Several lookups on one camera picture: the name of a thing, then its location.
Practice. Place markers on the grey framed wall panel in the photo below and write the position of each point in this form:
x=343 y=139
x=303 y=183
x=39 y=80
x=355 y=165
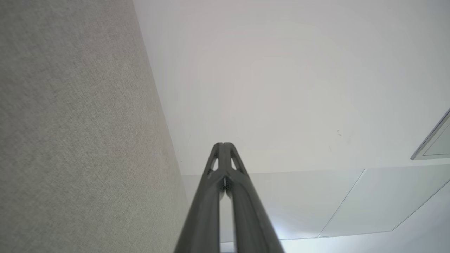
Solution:
x=437 y=142

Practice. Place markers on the grey-green fabric sofa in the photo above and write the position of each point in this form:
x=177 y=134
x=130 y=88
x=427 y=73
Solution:
x=70 y=140

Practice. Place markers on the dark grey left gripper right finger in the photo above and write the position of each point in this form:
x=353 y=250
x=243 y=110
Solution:
x=249 y=221

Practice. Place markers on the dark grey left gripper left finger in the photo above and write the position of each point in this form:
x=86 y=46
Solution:
x=204 y=218

